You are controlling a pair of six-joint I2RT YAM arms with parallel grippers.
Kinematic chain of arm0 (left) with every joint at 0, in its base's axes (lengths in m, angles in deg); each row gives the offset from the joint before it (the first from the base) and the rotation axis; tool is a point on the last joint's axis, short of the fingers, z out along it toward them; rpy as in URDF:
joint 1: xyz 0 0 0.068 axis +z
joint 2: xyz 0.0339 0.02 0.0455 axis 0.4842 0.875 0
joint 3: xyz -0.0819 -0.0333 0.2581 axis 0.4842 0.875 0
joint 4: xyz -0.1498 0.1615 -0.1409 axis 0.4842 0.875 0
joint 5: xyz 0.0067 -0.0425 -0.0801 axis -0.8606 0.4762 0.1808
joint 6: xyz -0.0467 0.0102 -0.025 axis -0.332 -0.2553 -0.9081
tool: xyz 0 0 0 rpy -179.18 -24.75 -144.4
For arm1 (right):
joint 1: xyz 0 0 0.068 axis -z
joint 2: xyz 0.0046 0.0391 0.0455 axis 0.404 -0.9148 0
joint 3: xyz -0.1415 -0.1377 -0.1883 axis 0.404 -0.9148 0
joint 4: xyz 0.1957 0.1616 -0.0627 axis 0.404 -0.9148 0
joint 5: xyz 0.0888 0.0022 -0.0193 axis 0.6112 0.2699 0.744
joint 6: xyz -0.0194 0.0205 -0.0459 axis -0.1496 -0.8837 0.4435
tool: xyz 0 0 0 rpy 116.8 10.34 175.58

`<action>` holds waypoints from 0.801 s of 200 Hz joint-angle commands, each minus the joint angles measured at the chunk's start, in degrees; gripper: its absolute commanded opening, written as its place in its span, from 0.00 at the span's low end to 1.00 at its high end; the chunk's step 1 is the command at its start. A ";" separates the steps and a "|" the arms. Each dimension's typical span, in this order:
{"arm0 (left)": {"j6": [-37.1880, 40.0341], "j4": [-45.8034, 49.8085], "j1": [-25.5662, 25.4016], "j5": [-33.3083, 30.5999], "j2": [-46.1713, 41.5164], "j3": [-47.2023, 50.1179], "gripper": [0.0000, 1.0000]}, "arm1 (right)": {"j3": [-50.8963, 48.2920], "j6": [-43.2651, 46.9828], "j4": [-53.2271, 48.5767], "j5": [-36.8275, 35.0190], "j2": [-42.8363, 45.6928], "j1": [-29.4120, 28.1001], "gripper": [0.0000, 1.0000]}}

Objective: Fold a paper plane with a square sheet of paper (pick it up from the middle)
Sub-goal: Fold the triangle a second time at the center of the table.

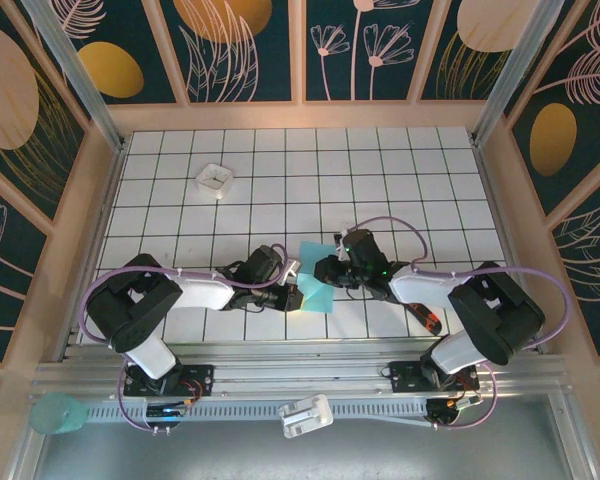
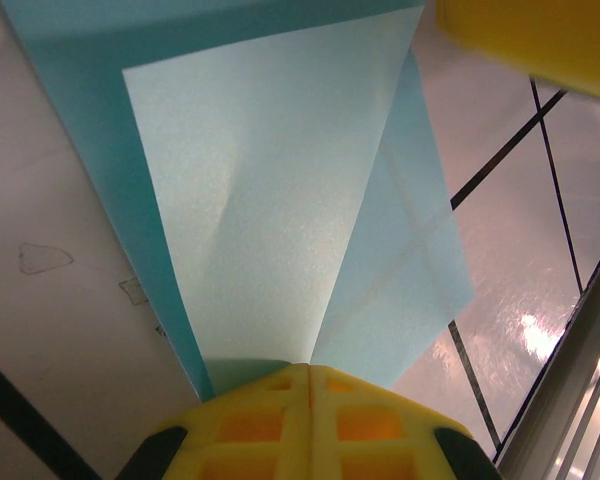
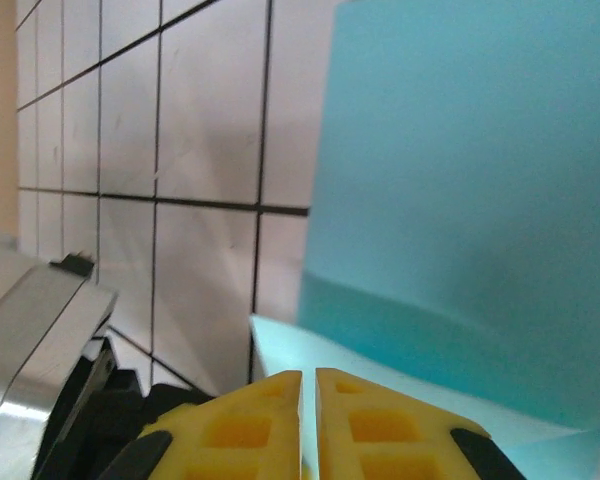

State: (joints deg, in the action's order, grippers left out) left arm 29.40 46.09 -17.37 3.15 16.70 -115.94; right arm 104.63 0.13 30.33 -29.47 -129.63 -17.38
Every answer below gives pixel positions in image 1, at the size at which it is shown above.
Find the light blue paper sheet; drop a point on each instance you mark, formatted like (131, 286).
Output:
(320, 300)

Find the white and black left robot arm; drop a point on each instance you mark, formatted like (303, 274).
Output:
(205, 292)

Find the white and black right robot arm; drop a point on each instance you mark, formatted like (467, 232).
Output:
(420, 287)

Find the white square clock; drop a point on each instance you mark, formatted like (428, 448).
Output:
(214, 179)

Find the orange and black utility knife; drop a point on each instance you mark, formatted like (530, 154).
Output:
(425, 317)

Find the black control board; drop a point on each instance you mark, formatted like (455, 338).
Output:
(445, 412)
(165, 412)

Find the translucent green cup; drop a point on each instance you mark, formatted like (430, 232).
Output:
(55, 412)

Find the aluminium mounting rail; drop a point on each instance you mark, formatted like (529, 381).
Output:
(305, 375)

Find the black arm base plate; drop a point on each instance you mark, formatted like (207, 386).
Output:
(405, 377)
(200, 380)

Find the aluminium side rail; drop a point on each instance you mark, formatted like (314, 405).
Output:
(494, 200)
(106, 200)

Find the white plastic bracket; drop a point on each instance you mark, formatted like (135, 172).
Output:
(305, 415)

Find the aluminium frame post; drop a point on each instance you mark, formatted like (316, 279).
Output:
(75, 75)
(510, 65)

